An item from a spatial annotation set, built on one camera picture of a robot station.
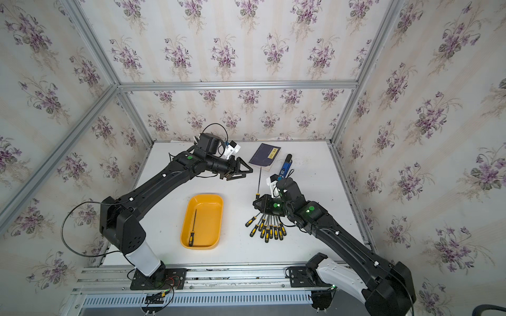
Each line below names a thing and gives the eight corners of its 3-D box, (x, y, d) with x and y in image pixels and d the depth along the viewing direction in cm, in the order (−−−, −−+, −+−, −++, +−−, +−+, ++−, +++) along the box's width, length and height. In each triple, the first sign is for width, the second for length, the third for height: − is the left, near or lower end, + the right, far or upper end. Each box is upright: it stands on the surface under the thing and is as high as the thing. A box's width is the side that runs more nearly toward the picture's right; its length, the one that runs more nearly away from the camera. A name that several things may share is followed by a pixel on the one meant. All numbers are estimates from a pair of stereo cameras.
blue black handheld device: (278, 176, 106) (279, 170, 102) (286, 158, 115) (287, 153, 111) (285, 178, 105) (287, 173, 101) (293, 161, 114) (294, 155, 110)
